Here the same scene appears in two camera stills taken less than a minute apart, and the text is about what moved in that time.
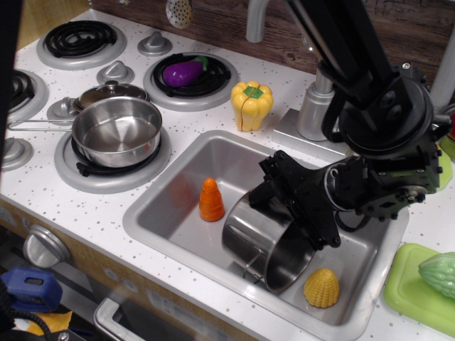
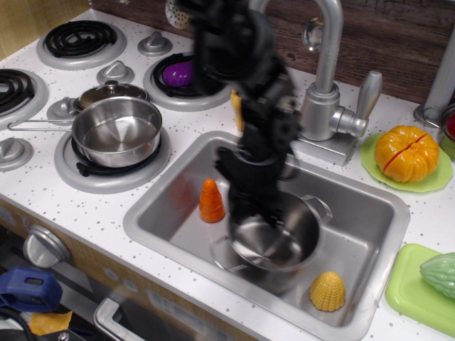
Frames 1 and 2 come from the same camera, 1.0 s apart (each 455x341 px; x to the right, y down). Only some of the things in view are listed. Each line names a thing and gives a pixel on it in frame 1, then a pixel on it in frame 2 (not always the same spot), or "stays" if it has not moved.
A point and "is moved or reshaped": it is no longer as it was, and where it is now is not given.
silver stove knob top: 154,45 stays
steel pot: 266,244 is moved or reshaped
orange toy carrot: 211,206 stays
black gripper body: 313,198 to 253,173
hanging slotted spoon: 179,13 stays
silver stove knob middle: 116,71 stays
